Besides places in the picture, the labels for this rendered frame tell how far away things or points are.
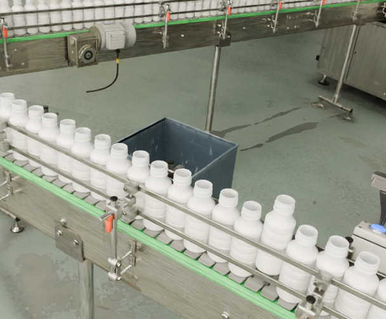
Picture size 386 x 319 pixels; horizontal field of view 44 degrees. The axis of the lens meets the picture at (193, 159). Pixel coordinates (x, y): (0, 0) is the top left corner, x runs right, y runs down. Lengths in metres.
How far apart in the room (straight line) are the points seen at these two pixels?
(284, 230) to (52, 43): 1.83
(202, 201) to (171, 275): 0.21
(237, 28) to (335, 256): 2.44
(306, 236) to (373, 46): 3.94
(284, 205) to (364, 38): 3.97
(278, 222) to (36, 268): 1.77
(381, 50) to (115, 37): 2.87
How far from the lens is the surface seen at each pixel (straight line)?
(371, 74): 4.82
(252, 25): 3.30
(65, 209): 1.28
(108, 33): 2.48
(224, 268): 1.05
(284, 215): 0.93
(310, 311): 0.89
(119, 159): 1.11
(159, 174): 1.04
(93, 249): 1.27
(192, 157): 1.76
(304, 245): 0.92
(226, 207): 0.98
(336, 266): 0.93
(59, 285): 2.43
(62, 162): 1.26
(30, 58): 2.50
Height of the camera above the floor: 1.71
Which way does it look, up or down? 30 degrees down
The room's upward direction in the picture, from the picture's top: 6 degrees clockwise
